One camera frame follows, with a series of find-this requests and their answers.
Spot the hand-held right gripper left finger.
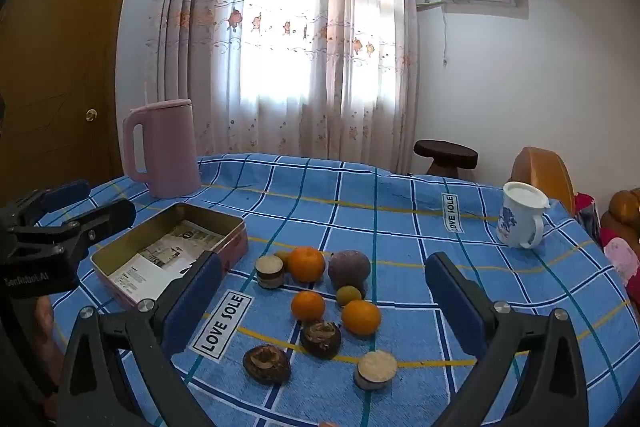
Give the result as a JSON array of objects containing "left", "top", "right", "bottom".
[{"left": 57, "top": 251, "right": 223, "bottom": 427}]

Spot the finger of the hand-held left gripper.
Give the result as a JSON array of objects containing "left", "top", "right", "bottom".
[
  {"left": 10, "top": 179, "right": 92, "bottom": 228},
  {"left": 12, "top": 198, "right": 137, "bottom": 260}
]

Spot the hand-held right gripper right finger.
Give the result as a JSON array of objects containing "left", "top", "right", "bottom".
[{"left": 424, "top": 251, "right": 591, "bottom": 427}]

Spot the rectangular metal tin box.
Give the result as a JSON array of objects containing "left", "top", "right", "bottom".
[{"left": 90, "top": 202, "right": 249, "bottom": 310}]

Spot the cut sugarcane piece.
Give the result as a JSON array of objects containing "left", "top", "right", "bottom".
[
  {"left": 355, "top": 350, "right": 398, "bottom": 391},
  {"left": 255, "top": 254, "right": 287, "bottom": 290}
]

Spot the dark brown water chestnut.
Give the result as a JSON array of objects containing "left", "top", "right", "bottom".
[
  {"left": 243, "top": 344, "right": 292, "bottom": 385},
  {"left": 300, "top": 319, "right": 343, "bottom": 360}
]

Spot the dark purple round fruit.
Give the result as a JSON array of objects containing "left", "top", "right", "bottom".
[{"left": 327, "top": 250, "right": 372, "bottom": 295}]

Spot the small orange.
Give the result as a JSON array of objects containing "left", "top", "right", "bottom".
[
  {"left": 341, "top": 300, "right": 382, "bottom": 337},
  {"left": 291, "top": 290, "right": 326, "bottom": 322}
]

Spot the person's left hand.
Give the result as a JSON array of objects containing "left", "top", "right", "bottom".
[{"left": 34, "top": 296, "right": 57, "bottom": 360}]

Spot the printed paper sheet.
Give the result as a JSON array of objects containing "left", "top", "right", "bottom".
[{"left": 107, "top": 219, "right": 226, "bottom": 303}]

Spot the blue plaid tablecloth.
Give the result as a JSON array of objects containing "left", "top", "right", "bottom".
[{"left": 35, "top": 153, "right": 636, "bottom": 427}]

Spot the pink electric kettle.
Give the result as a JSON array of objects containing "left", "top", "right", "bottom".
[{"left": 123, "top": 99, "right": 202, "bottom": 200}]

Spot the white mug with blue print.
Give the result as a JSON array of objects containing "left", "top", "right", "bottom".
[{"left": 496, "top": 181, "right": 551, "bottom": 250}]

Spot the large orange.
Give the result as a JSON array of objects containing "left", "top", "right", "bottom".
[{"left": 286, "top": 246, "right": 327, "bottom": 284}]

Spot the brown wooden door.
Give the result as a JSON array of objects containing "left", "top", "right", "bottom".
[{"left": 0, "top": 0, "right": 146, "bottom": 208}]

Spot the dark round wooden stool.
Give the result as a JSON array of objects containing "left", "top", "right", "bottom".
[{"left": 413, "top": 140, "right": 478, "bottom": 180}]

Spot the orange-brown chair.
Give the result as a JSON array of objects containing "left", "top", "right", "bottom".
[{"left": 511, "top": 147, "right": 576, "bottom": 215}]

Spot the pink floral cushion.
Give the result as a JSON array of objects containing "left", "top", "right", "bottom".
[{"left": 602, "top": 229, "right": 640, "bottom": 298}]

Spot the brown leather sofa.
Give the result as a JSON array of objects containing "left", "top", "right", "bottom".
[{"left": 600, "top": 189, "right": 640, "bottom": 253}]

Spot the sheer floral curtain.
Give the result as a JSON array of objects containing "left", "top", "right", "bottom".
[{"left": 142, "top": 0, "right": 421, "bottom": 178}]

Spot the air conditioner pipe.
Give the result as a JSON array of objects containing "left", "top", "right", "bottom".
[{"left": 416, "top": 0, "right": 449, "bottom": 68}]

